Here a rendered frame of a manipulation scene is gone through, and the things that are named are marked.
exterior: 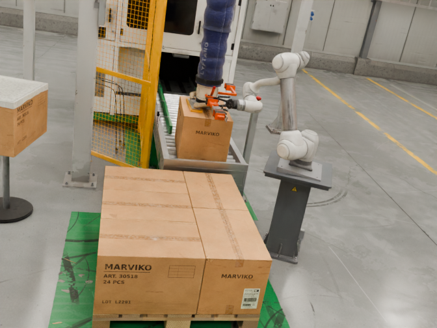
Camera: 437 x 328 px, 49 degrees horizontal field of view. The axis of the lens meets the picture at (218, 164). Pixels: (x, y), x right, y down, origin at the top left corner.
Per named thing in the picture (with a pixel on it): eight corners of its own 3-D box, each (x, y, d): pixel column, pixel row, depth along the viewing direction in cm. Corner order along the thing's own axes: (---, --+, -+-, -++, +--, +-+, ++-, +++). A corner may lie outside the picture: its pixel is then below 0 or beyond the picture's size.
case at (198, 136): (174, 136, 446) (179, 95, 430) (216, 141, 453) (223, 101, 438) (177, 162, 391) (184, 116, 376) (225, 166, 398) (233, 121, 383)
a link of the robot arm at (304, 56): (290, 62, 362) (279, 62, 352) (307, 47, 350) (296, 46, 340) (299, 76, 358) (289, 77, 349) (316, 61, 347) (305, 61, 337)
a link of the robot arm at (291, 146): (309, 158, 349) (292, 163, 333) (290, 158, 360) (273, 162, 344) (302, 51, 339) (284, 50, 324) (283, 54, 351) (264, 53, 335)
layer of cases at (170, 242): (101, 211, 380) (105, 165, 365) (223, 217, 402) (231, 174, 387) (93, 314, 272) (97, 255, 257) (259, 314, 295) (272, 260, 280)
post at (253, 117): (234, 196, 476) (252, 99, 438) (240, 196, 477) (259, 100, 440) (235, 200, 469) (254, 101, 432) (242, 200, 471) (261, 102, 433)
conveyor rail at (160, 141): (147, 100, 596) (149, 85, 589) (151, 101, 597) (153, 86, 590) (160, 180, 389) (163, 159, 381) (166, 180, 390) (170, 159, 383)
